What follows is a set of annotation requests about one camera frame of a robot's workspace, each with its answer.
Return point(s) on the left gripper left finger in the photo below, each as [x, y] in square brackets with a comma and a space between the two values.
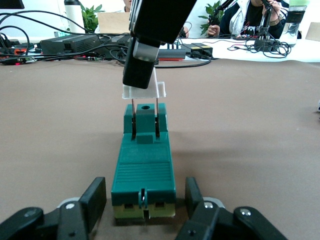
[95, 200]

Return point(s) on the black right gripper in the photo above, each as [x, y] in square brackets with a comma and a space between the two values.
[160, 20]

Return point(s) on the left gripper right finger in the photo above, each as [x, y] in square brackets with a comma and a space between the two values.
[195, 200]

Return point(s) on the grey power strip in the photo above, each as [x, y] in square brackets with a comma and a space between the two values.
[172, 53]

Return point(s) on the cardboard box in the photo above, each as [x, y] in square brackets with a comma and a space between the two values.
[112, 23]

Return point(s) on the black power brick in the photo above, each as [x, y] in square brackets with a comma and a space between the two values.
[200, 47]

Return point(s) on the green leafy plant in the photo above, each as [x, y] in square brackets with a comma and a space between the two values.
[212, 10]
[91, 17]

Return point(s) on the black electronics box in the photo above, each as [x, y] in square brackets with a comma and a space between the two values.
[70, 43]

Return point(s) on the brown paper table cover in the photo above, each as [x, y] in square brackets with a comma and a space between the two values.
[250, 150]

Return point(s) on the white thermos bottle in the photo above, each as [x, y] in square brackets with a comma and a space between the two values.
[73, 17]

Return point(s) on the seated person dark shirt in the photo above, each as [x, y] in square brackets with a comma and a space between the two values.
[252, 22]

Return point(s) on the black tripod stand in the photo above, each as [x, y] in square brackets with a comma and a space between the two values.
[265, 43]

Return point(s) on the clear bottle green lid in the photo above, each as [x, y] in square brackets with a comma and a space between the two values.
[296, 15]

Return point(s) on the tan board panel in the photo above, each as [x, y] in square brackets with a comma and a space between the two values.
[314, 31]

